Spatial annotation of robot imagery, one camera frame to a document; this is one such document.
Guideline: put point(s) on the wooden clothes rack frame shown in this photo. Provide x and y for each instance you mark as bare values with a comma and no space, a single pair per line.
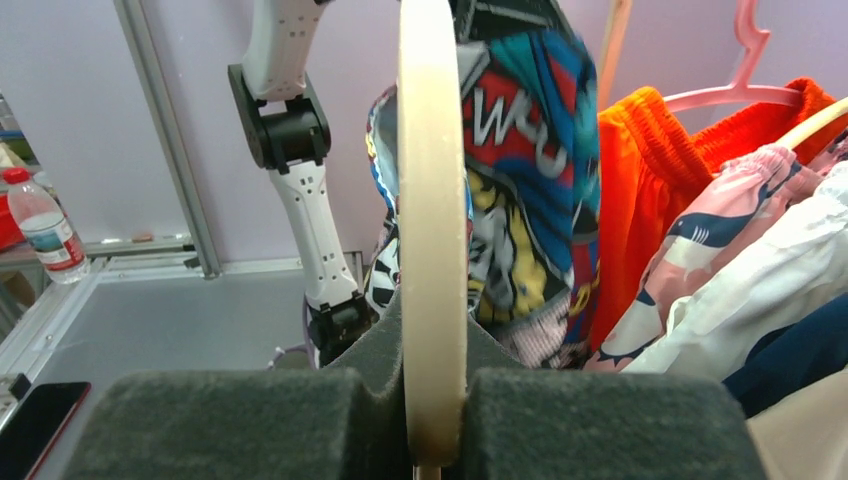
615,31

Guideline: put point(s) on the black smartphone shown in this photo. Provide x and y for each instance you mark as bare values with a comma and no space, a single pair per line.
34,428

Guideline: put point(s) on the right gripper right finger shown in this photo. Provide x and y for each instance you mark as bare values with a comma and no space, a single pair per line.
550,424

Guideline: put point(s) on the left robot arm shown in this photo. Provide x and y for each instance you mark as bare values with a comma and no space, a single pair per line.
289,137

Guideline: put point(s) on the pink hanger under orange shorts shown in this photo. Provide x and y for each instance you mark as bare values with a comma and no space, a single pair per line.
753,40

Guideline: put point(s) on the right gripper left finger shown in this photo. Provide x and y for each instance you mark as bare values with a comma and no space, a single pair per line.
344,421

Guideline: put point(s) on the clear plastic water bottle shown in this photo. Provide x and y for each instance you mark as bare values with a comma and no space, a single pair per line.
46,228

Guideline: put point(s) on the pink patterned shorts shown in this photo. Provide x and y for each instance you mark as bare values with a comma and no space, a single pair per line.
745,198

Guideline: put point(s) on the beige shorts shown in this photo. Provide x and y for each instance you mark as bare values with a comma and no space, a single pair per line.
804,436

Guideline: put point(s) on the aluminium frame post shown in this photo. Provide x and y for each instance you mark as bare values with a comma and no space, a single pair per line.
133,19

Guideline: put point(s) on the colourful comic print shorts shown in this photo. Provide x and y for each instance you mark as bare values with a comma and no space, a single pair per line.
528,88

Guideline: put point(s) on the orange shorts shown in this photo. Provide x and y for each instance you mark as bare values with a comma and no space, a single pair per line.
652,168

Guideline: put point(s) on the navy blue shorts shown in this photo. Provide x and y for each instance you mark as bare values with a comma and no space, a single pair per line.
791,358

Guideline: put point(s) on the white shorts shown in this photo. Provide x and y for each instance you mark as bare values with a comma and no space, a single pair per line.
796,266

